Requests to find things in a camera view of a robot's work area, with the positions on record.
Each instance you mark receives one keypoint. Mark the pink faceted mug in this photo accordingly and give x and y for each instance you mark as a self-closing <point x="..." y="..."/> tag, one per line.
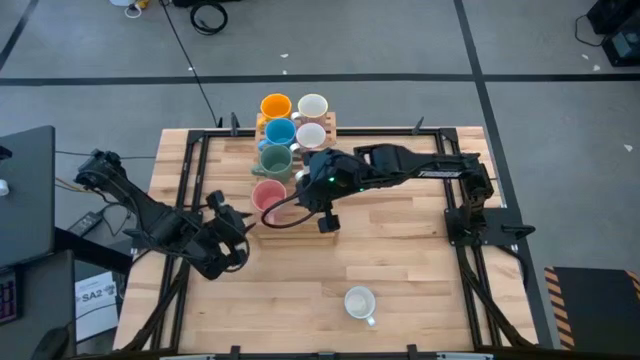
<point x="268" y="195"/>

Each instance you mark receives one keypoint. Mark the grey desk panel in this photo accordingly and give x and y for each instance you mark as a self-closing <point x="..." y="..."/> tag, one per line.
<point x="27" y="200"/>

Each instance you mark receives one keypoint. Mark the green mug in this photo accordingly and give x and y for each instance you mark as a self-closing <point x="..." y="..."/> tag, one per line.
<point x="275" y="161"/>

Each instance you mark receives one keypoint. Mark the black aluminium table frame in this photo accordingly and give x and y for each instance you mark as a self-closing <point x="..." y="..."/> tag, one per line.
<point x="380" y="132"/>

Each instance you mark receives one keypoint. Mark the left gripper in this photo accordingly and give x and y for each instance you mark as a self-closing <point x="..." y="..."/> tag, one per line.
<point x="227" y="230"/>

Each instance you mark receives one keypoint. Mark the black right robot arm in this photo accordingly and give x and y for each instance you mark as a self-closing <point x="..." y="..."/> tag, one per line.
<point x="425" y="165"/>

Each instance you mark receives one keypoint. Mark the black keyboard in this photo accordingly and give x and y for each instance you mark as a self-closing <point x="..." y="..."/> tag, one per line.
<point x="7" y="300"/>

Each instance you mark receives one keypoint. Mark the black bag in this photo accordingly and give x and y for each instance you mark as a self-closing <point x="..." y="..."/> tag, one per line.
<point x="617" y="15"/>

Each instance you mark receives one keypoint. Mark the black equipment case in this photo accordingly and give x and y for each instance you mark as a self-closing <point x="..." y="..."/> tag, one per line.
<point x="622" y="50"/>

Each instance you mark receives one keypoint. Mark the black desk support beam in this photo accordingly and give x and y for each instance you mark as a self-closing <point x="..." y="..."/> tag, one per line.
<point x="95" y="252"/>

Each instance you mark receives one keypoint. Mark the small white object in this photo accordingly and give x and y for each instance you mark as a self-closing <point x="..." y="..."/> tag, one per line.
<point x="3" y="187"/>

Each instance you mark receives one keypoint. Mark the orange mug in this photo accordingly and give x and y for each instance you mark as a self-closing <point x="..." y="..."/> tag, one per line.
<point x="276" y="106"/>

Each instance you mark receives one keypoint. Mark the black power adapter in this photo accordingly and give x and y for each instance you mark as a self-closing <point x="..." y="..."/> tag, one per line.
<point x="85" y="224"/>

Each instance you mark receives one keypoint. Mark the grey computer desk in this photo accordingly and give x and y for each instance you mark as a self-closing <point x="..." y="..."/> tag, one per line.
<point x="45" y="290"/>

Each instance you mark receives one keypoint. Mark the wooden slatted mug rack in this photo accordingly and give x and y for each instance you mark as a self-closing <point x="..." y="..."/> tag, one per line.
<point x="295" y="237"/>

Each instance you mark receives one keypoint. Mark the white mug blue floral pattern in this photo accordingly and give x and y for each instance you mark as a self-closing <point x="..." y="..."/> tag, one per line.
<point x="360" y="302"/>

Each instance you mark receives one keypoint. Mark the black yellow striped mat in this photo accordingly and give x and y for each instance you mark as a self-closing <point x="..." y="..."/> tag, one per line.
<point x="595" y="310"/>

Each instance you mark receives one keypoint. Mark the white mug grey diamond pattern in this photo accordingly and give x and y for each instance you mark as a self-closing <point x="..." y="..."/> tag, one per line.
<point x="311" y="136"/>

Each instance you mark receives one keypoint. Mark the white mug pink pattern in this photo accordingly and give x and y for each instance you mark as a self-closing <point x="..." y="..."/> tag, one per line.
<point x="312" y="106"/>

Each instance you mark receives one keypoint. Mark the silver aluminium bracket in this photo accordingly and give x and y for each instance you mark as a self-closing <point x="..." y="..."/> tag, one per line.
<point x="187" y="357"/>
<point x="465" y="357"/>

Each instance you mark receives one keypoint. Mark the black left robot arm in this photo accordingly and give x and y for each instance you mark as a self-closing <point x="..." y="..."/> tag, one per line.
<point x="160" y="225"/>

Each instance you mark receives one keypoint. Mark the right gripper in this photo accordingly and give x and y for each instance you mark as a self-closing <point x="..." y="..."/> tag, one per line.
<point x="322" y="180"/>

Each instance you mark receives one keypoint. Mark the black table clamp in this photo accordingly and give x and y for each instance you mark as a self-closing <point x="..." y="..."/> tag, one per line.
<point x="235" y="351"/>
<point x="412" y="351"/>
<point x="418" y="127"/>
<point x="234" y="125"/>

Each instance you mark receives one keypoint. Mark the white box SA2 print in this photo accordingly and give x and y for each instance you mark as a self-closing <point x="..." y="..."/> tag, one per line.
<point x="95" y="305"/>

